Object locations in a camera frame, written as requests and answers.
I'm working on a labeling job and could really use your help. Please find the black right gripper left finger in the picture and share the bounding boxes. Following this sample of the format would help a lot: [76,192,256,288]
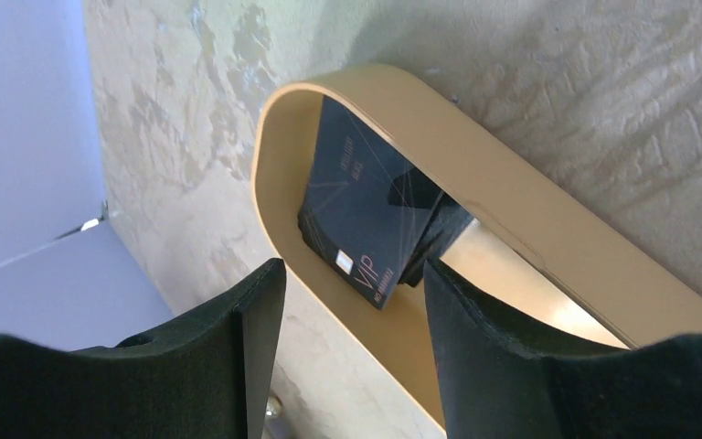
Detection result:
[0,258,286,438]

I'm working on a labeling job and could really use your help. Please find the black VIP credit cards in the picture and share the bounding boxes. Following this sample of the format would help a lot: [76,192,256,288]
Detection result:
[297,97,473,309]

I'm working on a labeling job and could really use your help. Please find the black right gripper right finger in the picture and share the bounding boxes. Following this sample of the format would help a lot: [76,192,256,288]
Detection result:
[423,260,702,438]

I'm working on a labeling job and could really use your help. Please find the tan oval plastic tray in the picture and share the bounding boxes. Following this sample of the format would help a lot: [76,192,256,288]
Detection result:
[252,65,702,434]

